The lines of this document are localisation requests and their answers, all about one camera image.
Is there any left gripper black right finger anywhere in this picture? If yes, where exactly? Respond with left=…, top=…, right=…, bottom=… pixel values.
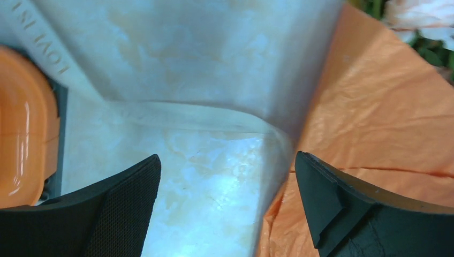
left=295, top=152, right=453, bottom=256

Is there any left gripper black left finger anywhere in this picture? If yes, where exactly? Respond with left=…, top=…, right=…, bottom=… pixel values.
left=1, top=155, right=161, bottom=256

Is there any orange yellow wrapping paper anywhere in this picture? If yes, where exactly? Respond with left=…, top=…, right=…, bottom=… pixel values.
left=256, top=4, right=453, bottom=256

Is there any cream printed ribbon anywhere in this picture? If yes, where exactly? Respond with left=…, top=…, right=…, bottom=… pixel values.
left=1, top=1, right=343, bottom=256

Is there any peach rose stem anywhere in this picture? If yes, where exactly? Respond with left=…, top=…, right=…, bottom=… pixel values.
left=349, top=0, right=453, bottom=85

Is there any orange tape measure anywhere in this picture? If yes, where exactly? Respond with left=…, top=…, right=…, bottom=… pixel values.
left=1, top=46, right=61, bottom=208

